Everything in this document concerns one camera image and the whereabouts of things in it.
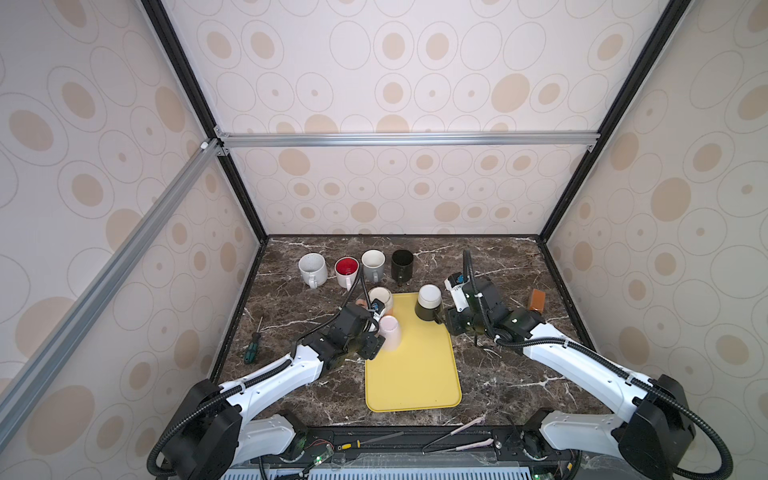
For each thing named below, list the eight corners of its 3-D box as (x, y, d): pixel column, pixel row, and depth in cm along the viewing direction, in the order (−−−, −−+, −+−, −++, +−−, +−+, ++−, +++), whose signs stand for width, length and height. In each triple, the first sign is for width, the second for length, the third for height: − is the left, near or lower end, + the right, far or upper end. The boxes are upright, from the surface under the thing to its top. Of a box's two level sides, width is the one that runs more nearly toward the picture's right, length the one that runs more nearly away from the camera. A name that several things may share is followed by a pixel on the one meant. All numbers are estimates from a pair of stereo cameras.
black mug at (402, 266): (391, 288, 106) (391, 272, 99) (391, 266, 113) (391, 249, 105) (412, 288, 106) (414, 272, 99) (411, 266, 113) (413, 249, 105)
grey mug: (362, 291, 106) (360, 274, 98) (364, 267, 113) (362, 249, 105) (385, 291, 106) (384, 274, 98) (385, 267, 113) (385, 249, 105)
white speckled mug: (300, 295, 104) (294, 279, 97) (306, 268, 112) (301, 252, 105) (325, 295, 104) (321, 279, 97) (330, 268, 112) (326, 252, 105)
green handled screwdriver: (247, 363, 89) (243, 359, 87) (260, 321, 98) (257, 317, 96) (253, 363, 89) (249, 359, 87) (265, 321, 98) (262, 317, 96)
